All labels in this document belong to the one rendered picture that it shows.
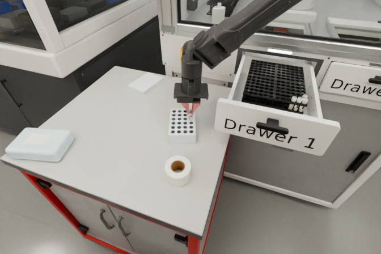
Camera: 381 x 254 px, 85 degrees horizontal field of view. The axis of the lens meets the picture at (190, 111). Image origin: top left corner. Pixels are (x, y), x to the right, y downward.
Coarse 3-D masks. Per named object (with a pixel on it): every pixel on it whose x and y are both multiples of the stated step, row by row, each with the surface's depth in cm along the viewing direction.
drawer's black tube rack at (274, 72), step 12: (252, 60) 77; (252, 72) 71; (264, 72) 71; (276, 72) 71; (288, 72) 71; (300, 72) 71; (252, 84) 65; (264, 84) 65; (276, 84) 65; (288, 84) 65; (300, 84) 65; (252, 96) 65; (288, 96) 61; (300, 96) 60; (276, 108) 61
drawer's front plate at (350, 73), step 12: (336, 72) 71; (348, 72) 69; (360, 72) 68; (372, 72) 67; (324, 84) 75; (336, 84) 73; (360, 84) 71; (372, 84) 69; (360, 96) 73; (372, 96) 72
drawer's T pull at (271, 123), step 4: (268, 120) 51; (272, 120) 51; (276, 120) 51; (256, 124) 51; (260, 124) 50; (264, 124) 50; (268, 124) 50; (272, 124) 50; (276, 124) 50; (260, 128) 51; (264, 128) 50; (268, 128) 50; (272, 128) 50; (276, 128) 49; (280, 128) 49; (284, 128) 49; (276, 132) 50; (280, 132) 49; (284, 132) 49; (288, 132) 49
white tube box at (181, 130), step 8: (176, 112) 71; (184, 112) 71; (176, 120) 68; (184, 120) 68; (192, 120) 68; (176, 128) 65; (184, 128) 67; (192, 128) 67; (168, 136) 63; (176, 136) 63; (184, 136) 63; (192, 136) 63
